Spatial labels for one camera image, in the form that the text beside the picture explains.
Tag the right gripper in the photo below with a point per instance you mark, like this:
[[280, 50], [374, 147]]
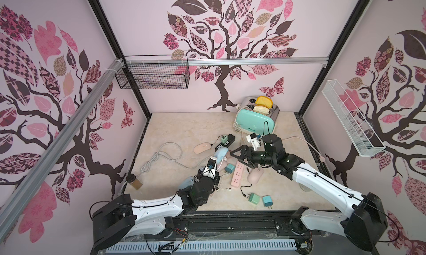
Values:
[[244, 153]]

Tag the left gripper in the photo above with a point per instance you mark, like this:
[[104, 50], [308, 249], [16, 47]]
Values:
[[216, 179]]

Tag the black power strip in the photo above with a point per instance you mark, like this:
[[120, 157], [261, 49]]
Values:
[[231, 141]]

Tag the pink power strip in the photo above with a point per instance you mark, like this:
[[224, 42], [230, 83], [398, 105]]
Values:
[[238, 175]]

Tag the blue mouse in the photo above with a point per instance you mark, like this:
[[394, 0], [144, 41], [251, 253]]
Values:
[[220, 154], [187, 182]]

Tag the teal charger plug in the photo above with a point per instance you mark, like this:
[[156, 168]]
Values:
[[230, 168], [267, 202]]

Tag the pink mouse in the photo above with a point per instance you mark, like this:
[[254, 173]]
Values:
[[200, 148], [255, 175], [222, 164]]

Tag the green charger plug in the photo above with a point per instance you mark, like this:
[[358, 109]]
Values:
[[253, 198]]

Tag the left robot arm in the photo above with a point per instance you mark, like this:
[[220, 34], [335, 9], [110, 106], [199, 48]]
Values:
[[146, 211]]

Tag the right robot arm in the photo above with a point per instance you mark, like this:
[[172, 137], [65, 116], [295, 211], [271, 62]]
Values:
[[329, 191]]

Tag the blue mouse bottom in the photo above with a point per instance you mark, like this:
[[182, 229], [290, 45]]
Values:
[[187, 182]]

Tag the mint green toaster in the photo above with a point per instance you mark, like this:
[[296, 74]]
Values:
[[249, 122]]

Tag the pale toast slice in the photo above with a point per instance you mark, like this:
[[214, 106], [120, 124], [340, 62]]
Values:
[[261, 110]]

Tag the yellow toast slice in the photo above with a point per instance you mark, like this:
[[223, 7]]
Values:
[[264, 101]]

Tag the small brown jar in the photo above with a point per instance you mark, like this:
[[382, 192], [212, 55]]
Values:
[[134, 181]]

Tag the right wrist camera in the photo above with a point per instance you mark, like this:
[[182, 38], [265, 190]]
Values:
[[253, 141]]

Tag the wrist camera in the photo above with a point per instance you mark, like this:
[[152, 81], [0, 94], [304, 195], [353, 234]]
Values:
[[210, 169], [253, 141]]

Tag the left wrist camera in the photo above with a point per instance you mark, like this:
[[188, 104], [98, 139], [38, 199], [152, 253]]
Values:
[[210, 169]]

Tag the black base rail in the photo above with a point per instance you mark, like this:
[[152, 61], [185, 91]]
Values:
[[214, 223]]

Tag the white slotted cable duct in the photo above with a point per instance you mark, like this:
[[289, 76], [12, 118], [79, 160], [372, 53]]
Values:
[[202, 247]]

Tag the black wire basket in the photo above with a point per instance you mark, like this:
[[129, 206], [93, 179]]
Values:
[[154, 72]]

